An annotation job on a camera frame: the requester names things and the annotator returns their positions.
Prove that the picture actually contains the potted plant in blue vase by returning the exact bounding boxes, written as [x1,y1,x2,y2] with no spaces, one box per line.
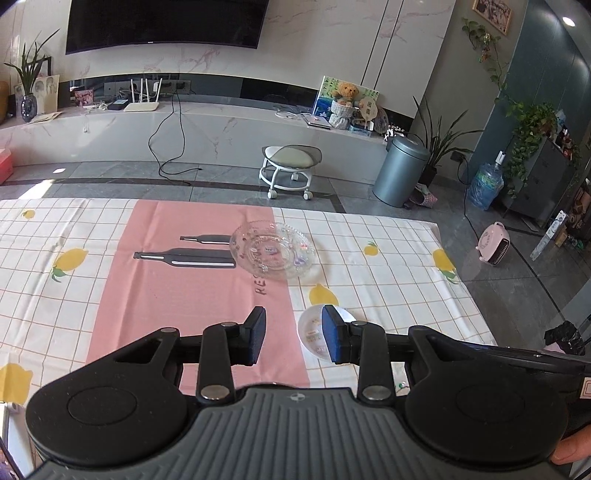
[4,30,59,123]

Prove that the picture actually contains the clear glass plate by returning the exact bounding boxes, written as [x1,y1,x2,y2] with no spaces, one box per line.
[229,220,318,280]

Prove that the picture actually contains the framed photo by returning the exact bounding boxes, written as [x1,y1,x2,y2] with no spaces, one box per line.
[33,75,59,114]

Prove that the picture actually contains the pink storage box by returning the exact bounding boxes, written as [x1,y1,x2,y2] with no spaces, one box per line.
[0,148,14,184]

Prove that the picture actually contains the black wall television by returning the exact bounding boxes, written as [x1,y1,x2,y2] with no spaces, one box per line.
[66,0,269,54]

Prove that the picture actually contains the colourful picture board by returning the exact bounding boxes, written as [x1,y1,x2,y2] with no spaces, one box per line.
[312,76,380,132]

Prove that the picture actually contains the teddy bear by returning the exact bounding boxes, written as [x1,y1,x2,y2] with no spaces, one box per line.
[329,81,359,130]

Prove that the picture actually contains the black power cable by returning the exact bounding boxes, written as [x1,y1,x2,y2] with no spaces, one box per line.
[147,89,205,187]

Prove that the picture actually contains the dark drawer cabinet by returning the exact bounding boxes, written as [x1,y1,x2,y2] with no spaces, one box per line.
[501,139,576,227]

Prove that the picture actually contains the white wifi router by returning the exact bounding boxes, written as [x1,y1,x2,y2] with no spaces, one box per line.
[124,79,162,112]

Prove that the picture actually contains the person's hand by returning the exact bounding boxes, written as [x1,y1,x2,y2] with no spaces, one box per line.
[551,425,591,465]

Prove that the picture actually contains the tall green floor plant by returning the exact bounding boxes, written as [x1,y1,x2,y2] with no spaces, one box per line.
[411,97,484,187]

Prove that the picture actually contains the small white sticker plate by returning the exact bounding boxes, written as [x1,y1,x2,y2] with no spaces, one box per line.
[297,304,331,362]

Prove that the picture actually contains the blue water jug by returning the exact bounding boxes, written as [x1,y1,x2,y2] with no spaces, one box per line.
[467,151,506,211]

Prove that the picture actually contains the pink small heater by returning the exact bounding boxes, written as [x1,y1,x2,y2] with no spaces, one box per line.
[476,222,511,266]

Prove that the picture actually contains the white rolling stool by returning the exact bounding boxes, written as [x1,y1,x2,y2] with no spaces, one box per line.
[259,145,322,201]

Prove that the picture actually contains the grey metal trash can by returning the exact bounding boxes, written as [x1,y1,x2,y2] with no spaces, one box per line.
[373,135,430,208]

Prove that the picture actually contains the trailing ivy plant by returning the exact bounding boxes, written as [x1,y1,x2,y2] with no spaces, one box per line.
[504,99,557,198]

